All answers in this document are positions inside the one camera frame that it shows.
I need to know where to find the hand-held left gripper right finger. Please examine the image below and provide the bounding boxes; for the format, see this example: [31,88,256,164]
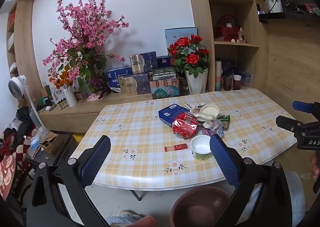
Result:
[209,134,294,227]

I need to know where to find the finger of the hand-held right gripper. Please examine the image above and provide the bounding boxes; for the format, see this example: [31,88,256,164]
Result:
[276,115,304,134]
[292,100,320,118]

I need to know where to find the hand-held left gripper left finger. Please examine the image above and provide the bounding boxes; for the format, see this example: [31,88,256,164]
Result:
[26,135,112,227]

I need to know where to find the white paper cup green band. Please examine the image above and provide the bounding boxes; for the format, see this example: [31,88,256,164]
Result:
[190,135,213,161]

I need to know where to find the pink white pouch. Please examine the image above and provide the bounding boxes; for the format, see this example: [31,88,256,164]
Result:
[202,120,224,138]

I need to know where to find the green snack packet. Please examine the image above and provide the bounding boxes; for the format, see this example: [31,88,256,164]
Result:
[217,115,231,131]

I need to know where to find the red lighter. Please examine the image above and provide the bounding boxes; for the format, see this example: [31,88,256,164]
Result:
[164,144,187,152]

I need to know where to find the white round plastic lid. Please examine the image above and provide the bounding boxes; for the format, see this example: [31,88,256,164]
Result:
[199,104,220,121]

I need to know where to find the red snack bag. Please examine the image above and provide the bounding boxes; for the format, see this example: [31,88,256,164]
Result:
[172,112,200,140]

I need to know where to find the maroon plastic bin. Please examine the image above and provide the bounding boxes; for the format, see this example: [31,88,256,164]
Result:
[171,186,233,227]

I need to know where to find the printed paper sachet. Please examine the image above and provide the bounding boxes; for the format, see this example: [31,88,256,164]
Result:
[184,102,206,111]

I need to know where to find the blue labelled plastic box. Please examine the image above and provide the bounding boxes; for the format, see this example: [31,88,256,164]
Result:
[158,103,190,124]

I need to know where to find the person's right hand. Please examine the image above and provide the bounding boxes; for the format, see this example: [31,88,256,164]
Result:
[309,153,320,179]

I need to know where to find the black crate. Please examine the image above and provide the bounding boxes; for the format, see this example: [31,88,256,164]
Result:
[25,134,78,169]

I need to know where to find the cardboard box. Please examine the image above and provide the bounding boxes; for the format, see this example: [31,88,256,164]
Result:
[40,132,66,155]

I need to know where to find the wooden low cabinet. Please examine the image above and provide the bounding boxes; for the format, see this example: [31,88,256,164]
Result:
[39,92,153,134]

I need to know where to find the plaid floral tablecloth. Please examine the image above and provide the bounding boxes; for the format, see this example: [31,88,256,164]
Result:
[69,88,298,190]

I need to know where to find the small purple box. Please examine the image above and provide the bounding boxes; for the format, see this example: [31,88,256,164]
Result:
[241,71,251,87]

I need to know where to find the pink cloth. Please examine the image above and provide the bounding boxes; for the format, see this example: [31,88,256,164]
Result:
[86,92,108,103]

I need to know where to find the row of small brown bottles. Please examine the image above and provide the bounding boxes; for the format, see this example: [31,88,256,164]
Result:
[55,91,85,111]

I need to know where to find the fuzzy slipper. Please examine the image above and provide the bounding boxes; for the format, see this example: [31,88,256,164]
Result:
[108,210,142,227]

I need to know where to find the white slim vase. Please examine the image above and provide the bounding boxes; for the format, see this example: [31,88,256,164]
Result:
[62,87,78,107]

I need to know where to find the small purple flowers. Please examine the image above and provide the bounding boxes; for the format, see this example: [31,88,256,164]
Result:
[89,77,106,93]

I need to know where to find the dark blue printed box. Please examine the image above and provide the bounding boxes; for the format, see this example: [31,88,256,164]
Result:
[222,58,236,78]

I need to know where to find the stack of pastel cups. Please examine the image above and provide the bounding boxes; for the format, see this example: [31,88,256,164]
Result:
[215,61,223,91]

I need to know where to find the brown paper bag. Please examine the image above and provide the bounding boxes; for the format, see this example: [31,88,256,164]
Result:
[40,81,54,100]

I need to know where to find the white ribbed vase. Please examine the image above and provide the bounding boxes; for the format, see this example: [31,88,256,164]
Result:
[184,68,209,94]

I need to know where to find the gold blue gift box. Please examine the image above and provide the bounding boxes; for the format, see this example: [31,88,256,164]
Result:
[118,73,152,96]
[129,51,158,73]

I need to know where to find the red checkered blanket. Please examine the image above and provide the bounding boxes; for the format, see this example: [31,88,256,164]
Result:
[0,127,33,200]

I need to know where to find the blue white carton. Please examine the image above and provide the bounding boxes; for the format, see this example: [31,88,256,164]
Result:
[105,66,133,88]

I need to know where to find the orange artificial flowers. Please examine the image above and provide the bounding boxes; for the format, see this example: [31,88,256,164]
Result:
[49,65,73,88]

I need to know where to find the white desk fan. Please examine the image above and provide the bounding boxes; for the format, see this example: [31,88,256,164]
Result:
[8,75,43,128]

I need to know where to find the red basket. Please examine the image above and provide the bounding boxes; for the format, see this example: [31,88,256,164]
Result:
[215,14,240,42]

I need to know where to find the dark green box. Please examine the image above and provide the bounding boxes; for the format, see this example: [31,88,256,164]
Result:
[152,67,177,81]

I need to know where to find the red rose bouquet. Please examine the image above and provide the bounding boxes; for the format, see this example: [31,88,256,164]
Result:
[167,35,211,78]

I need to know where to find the small blue box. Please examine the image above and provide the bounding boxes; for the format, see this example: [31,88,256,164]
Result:
[157,56,171,68]

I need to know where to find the pink blossom bouquet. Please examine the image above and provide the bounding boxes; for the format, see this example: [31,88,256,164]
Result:
[42,0,130,93]

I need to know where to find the wooden shelf unit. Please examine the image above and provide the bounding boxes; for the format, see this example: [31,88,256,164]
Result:
[184,0,270,93]

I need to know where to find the light blue flat box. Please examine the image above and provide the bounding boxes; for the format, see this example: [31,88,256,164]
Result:
[164,27,198,50]

